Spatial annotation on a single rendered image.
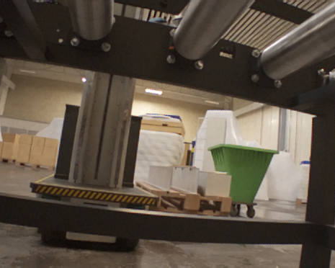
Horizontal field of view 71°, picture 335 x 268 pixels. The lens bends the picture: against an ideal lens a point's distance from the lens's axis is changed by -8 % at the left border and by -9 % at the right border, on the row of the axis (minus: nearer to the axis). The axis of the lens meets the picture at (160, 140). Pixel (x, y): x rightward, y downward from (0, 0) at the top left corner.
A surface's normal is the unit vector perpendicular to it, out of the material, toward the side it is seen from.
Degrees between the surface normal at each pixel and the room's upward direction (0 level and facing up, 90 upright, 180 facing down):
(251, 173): 101
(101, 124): 90
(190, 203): 90
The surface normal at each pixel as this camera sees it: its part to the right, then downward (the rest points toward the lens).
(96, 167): 0.28, -0.07
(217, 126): -0.30, -0.14
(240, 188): 0.03, 0.07
